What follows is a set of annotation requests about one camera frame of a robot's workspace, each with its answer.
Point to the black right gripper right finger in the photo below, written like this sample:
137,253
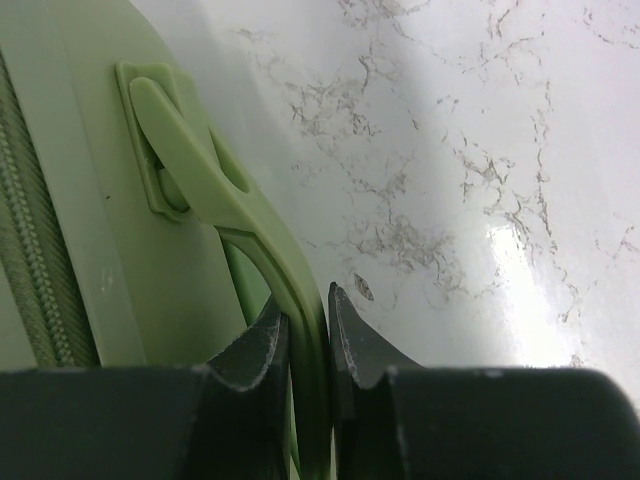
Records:
395,419

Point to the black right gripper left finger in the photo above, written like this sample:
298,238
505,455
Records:
228,418

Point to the green hard-shell suitcase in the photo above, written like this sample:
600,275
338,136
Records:
131,234

